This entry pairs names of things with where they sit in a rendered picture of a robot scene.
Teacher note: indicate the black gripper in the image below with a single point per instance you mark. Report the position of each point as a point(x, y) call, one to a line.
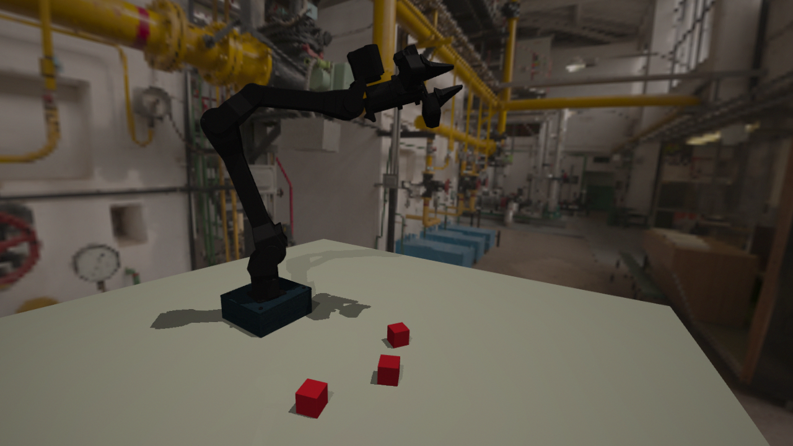
point(431, 102)

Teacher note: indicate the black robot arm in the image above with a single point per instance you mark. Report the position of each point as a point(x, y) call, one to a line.
point(221, 126)

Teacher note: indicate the red cube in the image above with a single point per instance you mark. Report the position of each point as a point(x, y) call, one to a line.
point(311, 398)
point(388, 370)
point(398, 335)

